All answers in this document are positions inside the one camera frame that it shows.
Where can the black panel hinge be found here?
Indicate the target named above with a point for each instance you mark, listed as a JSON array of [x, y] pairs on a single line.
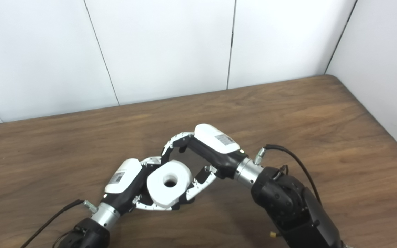
[[232, 38]]

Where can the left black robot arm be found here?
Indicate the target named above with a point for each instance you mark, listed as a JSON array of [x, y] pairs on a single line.
[[95, 234]]

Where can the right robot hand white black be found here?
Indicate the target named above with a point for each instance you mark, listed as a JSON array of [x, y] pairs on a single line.
[[215, 141]]

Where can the round white plastic piece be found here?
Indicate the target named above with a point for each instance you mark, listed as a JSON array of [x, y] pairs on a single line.
[[160, 193]]

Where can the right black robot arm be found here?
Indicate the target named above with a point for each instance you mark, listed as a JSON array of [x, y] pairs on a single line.
[[288, 206]]

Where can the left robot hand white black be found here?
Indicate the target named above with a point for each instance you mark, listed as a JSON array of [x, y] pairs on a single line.
[[122, 179]]

